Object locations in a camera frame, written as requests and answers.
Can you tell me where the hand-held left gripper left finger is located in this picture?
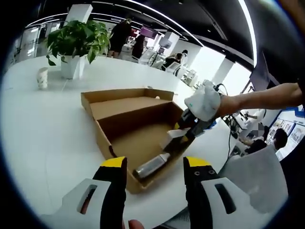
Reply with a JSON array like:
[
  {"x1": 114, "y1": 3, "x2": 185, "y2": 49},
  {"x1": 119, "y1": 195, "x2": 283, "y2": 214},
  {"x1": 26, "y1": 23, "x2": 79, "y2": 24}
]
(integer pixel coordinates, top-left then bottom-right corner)
[{"x1": 62, "y1": 156, "x2": 128, "y2": 229}]

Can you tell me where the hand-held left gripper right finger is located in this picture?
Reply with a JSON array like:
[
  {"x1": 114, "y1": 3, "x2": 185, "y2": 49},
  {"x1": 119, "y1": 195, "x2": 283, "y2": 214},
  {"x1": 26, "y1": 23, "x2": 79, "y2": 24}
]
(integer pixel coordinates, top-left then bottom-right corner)
[{"x1": 183, "y1": 156, "x2": 254, "y2": 229}]

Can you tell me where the clear plastic bottle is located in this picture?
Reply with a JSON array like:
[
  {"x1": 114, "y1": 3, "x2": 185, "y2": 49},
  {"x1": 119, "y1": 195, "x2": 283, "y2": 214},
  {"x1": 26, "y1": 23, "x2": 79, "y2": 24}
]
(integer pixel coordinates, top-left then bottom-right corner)
[{"x1": 132, "y1": 152, "x2": 172, "y2": 180}]

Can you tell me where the brown cardboard shoe box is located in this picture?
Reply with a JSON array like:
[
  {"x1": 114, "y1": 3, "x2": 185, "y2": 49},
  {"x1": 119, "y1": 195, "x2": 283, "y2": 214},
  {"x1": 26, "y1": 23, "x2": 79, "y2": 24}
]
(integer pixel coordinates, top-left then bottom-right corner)
[{"x1": 80, "y1": 87, "x2": 216, "y2": 194}]

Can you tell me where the person's right hand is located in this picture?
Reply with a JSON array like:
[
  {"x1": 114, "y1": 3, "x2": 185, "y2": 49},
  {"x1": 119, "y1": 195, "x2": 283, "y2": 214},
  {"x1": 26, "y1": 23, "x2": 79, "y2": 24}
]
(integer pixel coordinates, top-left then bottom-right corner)
[{"x1": 214, "y1": 94, "x2": 242, "y2": 118}]

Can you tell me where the person's left hand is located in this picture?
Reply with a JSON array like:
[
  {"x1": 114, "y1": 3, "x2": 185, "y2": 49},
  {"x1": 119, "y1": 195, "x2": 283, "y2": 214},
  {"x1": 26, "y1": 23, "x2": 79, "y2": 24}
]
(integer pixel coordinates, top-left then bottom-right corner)
[{"x1": 128, "y1": 219, "x2": 145, "y2": 229}]

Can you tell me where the white ceiling light strip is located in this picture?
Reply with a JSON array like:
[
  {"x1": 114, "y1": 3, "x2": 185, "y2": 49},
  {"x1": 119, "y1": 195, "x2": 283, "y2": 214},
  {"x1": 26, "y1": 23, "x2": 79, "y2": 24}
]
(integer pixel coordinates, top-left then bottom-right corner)
[{"x1": 238, "y1": 0, "x2": 259, "y2": 70}]

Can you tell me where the blue display board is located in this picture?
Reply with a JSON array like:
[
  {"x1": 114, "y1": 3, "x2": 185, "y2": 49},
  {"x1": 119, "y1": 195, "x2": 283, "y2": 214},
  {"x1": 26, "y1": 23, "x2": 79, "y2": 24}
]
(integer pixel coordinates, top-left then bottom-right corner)
[{"x1": 269, "y1": 107, "x2": 305, "y2": 161}]

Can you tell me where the white paper cup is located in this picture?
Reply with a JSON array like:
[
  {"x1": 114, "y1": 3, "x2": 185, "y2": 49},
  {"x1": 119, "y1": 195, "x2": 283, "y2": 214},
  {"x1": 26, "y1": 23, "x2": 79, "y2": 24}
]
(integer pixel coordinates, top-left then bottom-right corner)
[{"x1": 36, "y1": 67, "x2": 50, "y2": 90}]

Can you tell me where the green potted plant white pot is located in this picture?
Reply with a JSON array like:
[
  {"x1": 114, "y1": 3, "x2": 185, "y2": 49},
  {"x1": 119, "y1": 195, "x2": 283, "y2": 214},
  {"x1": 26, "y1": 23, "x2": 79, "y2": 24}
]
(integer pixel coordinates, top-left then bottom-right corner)
[{"x1": 45, "y1": 20, "x2": 112, "y2": 80}]

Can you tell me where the white square pillar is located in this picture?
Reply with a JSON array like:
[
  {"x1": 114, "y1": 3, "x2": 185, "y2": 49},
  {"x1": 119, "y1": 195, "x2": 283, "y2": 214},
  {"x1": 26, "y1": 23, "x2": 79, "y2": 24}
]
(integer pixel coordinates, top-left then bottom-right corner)
[{"x1": 65, "y1": 3, "x2": 93, "y2": 24}]

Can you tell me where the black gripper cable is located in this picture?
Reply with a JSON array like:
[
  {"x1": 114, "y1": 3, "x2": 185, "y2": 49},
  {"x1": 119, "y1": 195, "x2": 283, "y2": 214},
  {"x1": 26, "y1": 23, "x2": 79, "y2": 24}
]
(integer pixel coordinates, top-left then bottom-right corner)
[{"x1": 214, "y1": 83, "x2": 240, "y2": 158}]

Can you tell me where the dark wall monitor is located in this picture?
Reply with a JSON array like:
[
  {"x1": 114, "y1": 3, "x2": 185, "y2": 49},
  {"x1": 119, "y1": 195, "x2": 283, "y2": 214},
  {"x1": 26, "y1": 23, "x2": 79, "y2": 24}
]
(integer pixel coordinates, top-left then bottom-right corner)
[{"x1": 249, "y1": 51, "x2": 279, "y2": 93}]

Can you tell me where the purple wall screen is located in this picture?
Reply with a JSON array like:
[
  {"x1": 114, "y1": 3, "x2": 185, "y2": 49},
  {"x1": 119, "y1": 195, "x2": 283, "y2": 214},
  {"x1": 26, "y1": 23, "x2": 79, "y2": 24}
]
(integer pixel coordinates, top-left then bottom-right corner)
[{"x1": 140, "y1": 25, "x2": 155, "y2": 36}]

